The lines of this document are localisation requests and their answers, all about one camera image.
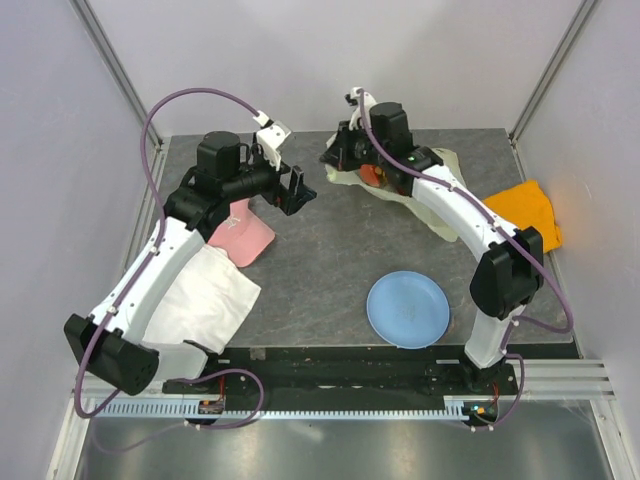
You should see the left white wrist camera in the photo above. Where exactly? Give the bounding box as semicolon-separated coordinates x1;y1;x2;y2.
253;110;292;171

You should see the pale green plastic bag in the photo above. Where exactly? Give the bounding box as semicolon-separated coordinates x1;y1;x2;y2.
325;164;474;242

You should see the orange cloth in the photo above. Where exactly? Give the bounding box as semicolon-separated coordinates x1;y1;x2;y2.
484;180;563;253

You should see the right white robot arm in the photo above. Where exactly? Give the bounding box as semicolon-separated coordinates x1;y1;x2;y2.
320;89;544;370

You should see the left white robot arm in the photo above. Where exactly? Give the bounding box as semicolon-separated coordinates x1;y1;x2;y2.
63;123;316;396

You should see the white cloth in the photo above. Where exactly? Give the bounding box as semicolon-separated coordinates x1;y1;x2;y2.
143;245;261;353

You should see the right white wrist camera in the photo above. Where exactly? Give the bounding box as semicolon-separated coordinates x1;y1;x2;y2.
345;87;377;130

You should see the blue plastic plate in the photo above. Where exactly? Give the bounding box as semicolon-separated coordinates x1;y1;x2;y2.
366;271;451;350

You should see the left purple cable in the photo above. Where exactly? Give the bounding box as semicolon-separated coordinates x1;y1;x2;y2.
74;87;266;454

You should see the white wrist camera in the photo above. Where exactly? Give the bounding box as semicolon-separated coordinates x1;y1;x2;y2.
345;87;377;130
253;110;292;171

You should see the pink cloth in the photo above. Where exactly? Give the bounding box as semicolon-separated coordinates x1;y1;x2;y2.
207;199;275;268

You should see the white slotted cable duct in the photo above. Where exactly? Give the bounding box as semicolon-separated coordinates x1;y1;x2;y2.
98;398;471;421

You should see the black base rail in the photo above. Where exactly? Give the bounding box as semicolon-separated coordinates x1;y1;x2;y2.
162;346;518;411

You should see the red fake watermelon slice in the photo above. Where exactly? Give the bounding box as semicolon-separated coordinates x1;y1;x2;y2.
359;164;387;188

